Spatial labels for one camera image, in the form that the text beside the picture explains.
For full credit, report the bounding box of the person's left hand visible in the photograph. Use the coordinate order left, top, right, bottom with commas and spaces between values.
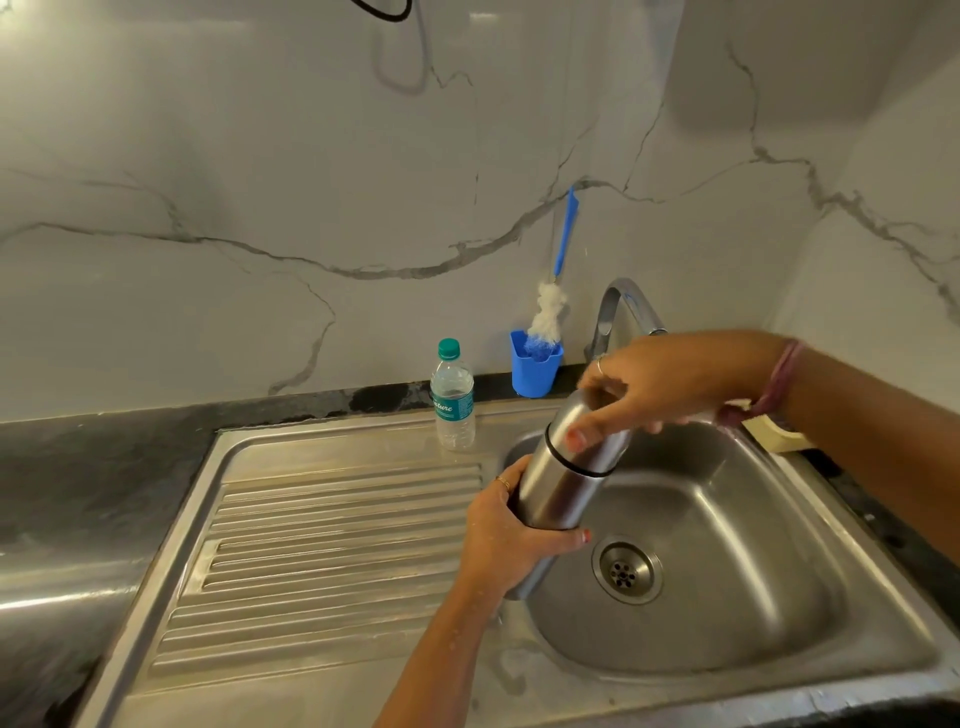
458, 453, 594, 601

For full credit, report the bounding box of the person's right hand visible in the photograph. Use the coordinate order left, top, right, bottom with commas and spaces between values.
563, 329, 785, 455

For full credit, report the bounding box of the stainless steel flask body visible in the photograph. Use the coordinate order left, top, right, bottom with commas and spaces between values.
503, 449, 613, 601

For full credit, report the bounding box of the steel cup cap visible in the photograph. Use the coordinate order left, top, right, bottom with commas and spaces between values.
543, 386, 635, 480

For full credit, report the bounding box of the clear plastic water bottle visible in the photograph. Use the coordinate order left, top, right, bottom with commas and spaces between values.
429, 338, 478, 452

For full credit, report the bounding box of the blue white bottle brush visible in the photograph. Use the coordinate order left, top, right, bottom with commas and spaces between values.
522, 185, 580, 360

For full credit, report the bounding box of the person's left forearm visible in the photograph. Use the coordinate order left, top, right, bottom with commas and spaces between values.
372, 584, 511, 728

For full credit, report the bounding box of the person's right forearm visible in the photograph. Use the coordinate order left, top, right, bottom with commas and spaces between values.
772, 344, 960, 568

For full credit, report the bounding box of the chrome faucet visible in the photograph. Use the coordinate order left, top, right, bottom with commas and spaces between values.
583, 278, 669, 363

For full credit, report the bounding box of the yellow plastic basket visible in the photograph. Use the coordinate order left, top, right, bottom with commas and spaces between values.
738, 408, 815, 455

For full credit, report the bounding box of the blue plastic brush holder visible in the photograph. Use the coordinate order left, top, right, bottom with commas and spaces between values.
509, 329, 565, 400

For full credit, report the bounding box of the stainless steel sink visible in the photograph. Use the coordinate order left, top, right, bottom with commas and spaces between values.
71, 397, 960, 728

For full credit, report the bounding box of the pink thread bracelet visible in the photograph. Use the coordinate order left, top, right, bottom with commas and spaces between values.
716, 338, 808, 429

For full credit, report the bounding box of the black cable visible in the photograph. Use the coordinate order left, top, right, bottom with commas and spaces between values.
348, 0, 414, 24

